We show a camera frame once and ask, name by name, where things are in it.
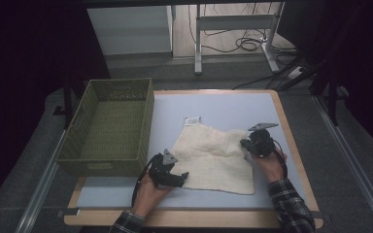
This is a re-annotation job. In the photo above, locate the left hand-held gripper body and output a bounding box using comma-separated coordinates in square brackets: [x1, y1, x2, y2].
[149, 149, 179, 188]

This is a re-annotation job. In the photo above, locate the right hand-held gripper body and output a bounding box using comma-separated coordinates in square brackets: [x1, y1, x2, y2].
[248, 122, 280, 158]

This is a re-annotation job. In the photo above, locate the cream cloth with bear print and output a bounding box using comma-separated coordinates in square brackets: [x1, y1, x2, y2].
[169, 116, 256, 196]

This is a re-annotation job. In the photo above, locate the green woven basket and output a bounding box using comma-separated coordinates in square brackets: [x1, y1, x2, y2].
[55, 77, 155, 178]

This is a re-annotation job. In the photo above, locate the person's right hand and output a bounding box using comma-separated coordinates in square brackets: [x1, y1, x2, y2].
[252, 149, 288, 183]

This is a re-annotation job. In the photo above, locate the person's left hand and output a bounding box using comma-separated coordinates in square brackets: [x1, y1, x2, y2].
[131, 176, 174, 218]

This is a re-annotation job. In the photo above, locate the pale blue table mat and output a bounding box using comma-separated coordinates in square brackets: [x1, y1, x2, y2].
[76, 91, 305, 210]

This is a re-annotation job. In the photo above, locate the white power strip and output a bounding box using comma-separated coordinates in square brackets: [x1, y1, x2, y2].
[286, 66, 304, 81]

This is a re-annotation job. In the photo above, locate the black metal stand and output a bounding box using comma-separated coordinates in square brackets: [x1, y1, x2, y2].
[271, 48, 351, 127]
[52, 76, 79, 130]

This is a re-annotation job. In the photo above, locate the white cabinet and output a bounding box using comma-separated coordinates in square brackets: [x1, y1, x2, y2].
[86, 5, 173, 56]

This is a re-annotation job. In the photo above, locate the right hand-held gripper black cable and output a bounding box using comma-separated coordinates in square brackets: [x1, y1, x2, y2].
[270, 139, 288, 179]

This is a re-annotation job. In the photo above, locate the hand-held gripper black cable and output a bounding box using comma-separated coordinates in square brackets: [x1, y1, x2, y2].
[130, 153, 163, 208]
[270, 139, 288, 179]

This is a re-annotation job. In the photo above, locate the left hand-held gripper black cable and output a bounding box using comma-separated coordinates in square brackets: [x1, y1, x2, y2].
[130, 153, 163, 208]

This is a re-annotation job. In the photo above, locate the aluminium rail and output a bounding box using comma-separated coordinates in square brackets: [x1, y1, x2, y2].
[14, 129, 67, 233]
[314, 95, 373, 232]

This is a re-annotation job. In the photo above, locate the bundle of black floor cables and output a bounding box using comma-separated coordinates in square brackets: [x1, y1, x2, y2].
[187, 3, 297, 54]

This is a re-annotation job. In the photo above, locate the white metal desk frame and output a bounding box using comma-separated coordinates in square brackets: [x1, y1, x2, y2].
[193, 3, 286, 76]

